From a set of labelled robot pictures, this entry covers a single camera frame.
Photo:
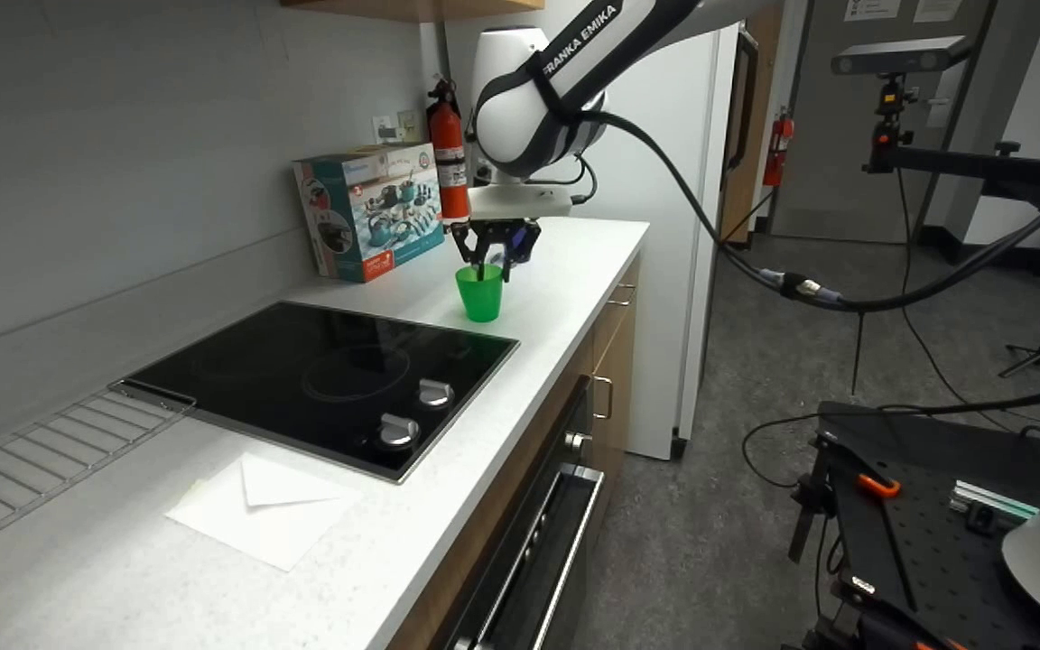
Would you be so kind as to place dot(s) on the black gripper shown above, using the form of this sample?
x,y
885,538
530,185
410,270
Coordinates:
x,y
498,227

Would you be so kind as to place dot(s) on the green plastic cup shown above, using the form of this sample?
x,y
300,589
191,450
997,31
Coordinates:
x,y
483,297

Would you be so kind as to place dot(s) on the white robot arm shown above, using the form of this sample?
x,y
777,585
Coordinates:
x,y
533,108

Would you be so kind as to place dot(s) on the blue plastic cup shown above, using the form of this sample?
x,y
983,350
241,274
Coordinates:
x,y
530,238

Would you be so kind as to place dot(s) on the silver stove knob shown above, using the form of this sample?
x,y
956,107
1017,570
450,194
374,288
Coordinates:
x,y
400,432
436,390

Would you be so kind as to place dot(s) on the black glass stove top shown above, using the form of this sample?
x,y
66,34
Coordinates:
x,y
305,372

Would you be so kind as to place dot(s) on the large red fire extinguisher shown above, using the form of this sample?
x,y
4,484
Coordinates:
x,y
450,147

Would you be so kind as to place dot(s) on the colourful cardboard toy box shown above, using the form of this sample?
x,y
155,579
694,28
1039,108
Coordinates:
x,y
376,212

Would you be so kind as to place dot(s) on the white refrigerator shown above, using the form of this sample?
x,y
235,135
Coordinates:
x,y
665,238

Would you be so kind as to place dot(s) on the wooden door panel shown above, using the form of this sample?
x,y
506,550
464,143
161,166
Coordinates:
x,y
761,202

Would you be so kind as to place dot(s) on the small red fire extinguisher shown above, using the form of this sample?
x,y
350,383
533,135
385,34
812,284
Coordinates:
x,y
782,149

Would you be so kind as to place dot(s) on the black oven door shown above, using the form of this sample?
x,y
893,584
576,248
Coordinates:
x,y
533,554

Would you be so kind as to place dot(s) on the small white paper sheet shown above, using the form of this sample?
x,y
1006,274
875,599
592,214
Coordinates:
x,y
288,477

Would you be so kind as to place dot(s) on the large white paper sheet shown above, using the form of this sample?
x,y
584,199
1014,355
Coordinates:
x,y
245,530

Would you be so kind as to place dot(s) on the orange black clamp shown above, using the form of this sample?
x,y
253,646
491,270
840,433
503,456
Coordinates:
x,y
881,484

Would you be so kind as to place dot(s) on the black perforated cart table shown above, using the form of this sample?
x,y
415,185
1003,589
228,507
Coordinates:
x,y
941,530

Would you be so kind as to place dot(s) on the teal white strip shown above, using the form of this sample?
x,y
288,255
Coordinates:
x,y
990,501

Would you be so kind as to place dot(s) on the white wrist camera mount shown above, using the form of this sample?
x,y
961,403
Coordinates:
x,y
522,199

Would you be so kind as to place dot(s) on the white wall outlet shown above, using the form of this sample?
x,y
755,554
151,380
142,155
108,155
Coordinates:
x,y
400,126

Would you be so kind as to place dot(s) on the grey stereo camera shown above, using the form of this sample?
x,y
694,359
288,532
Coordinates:
x,y
900,54

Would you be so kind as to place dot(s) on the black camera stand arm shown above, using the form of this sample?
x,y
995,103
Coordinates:
x,y
956,164

